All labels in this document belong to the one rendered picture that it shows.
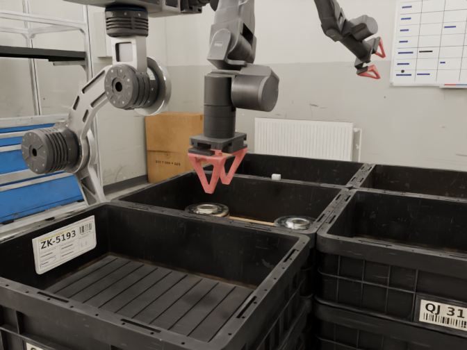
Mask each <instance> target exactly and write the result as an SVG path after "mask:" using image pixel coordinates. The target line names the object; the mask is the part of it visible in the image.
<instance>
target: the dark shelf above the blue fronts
mask: <svg viewBox="0 0 467 350"><path fill-rule="evenodd" d="M0 57H6V58H34V59H48V61H49V62H60V61H77V60H85V58H86V56H85V51H69V50H60V49H41V48H31V47H12V46H2V45H0Z"/></svg>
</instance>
